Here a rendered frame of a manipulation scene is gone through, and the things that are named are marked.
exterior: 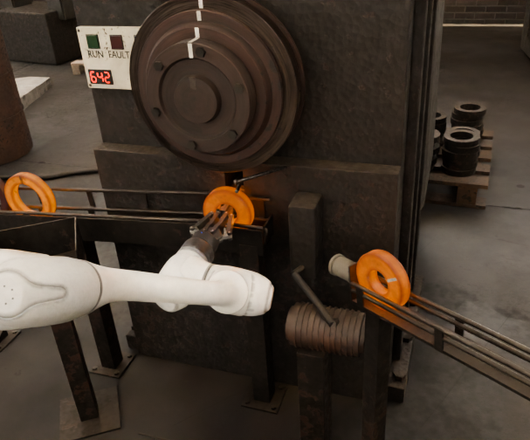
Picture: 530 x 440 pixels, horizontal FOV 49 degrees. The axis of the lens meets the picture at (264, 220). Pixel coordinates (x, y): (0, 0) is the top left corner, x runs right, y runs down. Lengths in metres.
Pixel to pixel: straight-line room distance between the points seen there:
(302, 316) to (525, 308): 1.24
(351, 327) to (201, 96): 0.72
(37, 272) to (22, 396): 1.50
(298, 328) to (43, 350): 1.25
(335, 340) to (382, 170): 0.48
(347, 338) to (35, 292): 0.93
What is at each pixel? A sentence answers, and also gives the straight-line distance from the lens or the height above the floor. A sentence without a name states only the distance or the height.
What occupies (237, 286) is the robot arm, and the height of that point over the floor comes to 0.77.
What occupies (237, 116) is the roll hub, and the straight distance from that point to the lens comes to 1.44.
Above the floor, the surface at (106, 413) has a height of 0.01.
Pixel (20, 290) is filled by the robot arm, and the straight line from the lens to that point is 0.90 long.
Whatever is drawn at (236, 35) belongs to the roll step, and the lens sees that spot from 1.45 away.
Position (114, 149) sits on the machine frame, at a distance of 1.90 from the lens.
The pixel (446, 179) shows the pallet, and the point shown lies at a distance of 3.27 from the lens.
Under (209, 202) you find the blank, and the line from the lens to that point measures 1.71.
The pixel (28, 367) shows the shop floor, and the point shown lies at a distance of 2.50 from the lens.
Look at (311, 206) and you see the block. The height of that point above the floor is 0.80.
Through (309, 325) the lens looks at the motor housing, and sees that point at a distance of 1.62.
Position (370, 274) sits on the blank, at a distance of 1.47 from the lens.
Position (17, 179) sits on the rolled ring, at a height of 0.78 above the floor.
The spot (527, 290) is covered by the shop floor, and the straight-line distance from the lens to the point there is 2.74.
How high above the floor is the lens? 1.56
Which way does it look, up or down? 30 degrees down
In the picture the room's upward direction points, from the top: 4 degrees counter-clockwise
